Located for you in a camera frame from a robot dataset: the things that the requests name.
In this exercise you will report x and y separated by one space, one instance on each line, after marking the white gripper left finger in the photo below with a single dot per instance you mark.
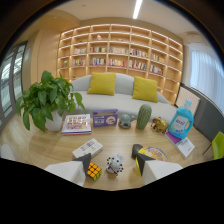
68 170

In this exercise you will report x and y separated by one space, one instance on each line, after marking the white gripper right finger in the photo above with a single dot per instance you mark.
156 168

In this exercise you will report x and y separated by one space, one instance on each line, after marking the blue detergent bottle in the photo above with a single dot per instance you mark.
181 122

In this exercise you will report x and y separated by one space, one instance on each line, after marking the round colourful plate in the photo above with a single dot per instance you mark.
154 153

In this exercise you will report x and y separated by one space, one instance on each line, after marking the rubik's cube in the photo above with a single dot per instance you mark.
94 171

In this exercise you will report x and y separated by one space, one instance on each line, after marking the white patterned small box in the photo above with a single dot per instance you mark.
87 148

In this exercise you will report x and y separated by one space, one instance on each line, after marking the purple and white book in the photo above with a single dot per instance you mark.
181 144

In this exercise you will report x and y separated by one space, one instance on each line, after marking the white spiky toy ball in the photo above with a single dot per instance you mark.
115 164

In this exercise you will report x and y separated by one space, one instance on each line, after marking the golden elephant figurine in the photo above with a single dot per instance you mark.
159 124

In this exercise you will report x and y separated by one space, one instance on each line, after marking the colourful cover book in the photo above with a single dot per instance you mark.
77 124

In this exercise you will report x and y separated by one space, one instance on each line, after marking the green cactus ornament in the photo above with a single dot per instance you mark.
143 116

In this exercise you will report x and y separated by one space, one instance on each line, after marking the grey-green turtle figurine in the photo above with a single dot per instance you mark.
126 120

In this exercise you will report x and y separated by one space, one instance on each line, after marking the purple rectangular box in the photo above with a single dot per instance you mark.
105 118

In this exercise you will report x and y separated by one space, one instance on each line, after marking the green chair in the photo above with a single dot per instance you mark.
218 145

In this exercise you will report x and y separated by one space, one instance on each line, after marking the green leafy potted plant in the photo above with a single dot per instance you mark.
46 99

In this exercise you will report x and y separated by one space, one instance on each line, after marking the grey sofa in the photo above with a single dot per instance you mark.
121 96

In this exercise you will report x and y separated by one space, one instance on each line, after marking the yellow cushion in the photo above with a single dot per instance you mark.
101 83
145 89

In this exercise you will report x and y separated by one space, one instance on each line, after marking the white window curtain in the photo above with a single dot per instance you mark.
206 78

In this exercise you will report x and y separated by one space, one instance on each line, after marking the wooden bookshelf with books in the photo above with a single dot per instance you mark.
121 55

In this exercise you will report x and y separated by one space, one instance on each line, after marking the white ceiling light strip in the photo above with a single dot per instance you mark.
137 8

